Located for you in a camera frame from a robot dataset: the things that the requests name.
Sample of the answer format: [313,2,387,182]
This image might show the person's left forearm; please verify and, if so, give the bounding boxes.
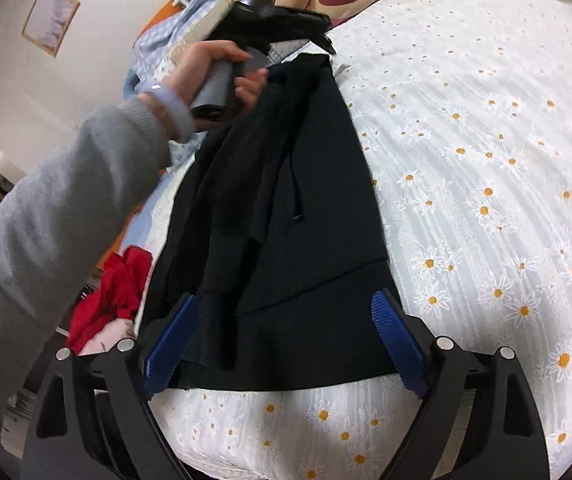
[0,97,174,443]

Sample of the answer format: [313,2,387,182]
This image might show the person's left hand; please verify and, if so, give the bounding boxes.
[158,40,271,131]

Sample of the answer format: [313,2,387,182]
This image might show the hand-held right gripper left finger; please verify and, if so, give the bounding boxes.
[20,292,204,480]

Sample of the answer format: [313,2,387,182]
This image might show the black zip jacket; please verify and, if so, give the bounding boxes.
[136,52,401,393]

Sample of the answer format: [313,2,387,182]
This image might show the red garment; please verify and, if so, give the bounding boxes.
[66,245,154,353]

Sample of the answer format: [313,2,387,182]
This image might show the blue checked blanket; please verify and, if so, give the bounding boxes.
[133,0,247,111]

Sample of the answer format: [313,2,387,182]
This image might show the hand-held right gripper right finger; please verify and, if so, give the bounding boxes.
[370,290,551,480]

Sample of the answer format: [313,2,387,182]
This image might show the pink garment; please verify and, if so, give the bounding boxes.
[78,317,137,356]

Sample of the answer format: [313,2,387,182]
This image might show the lavender wristband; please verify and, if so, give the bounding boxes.
[138,82,197,143]

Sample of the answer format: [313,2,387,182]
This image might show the wooden picture frame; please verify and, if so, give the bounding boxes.
[21,0,81,57]

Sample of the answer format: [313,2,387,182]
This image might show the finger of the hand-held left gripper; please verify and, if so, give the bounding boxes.
[270,25,337,56]
[268,6,334,31]

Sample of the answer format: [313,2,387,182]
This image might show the orange bed frame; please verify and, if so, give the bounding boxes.
[93,0,424,286]

